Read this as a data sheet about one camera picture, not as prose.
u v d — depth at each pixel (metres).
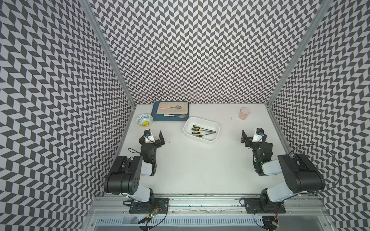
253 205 0.73
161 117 1.11
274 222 0.68
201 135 0.99
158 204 0.72
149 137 0.75
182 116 1.09
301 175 0.45
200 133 1.01
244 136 0.87
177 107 1.19
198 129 1.02
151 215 0.68
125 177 0.44
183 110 1.13
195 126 1.06
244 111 1.05
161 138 0.83
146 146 0.69
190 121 1.03
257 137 0.76
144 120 1.08
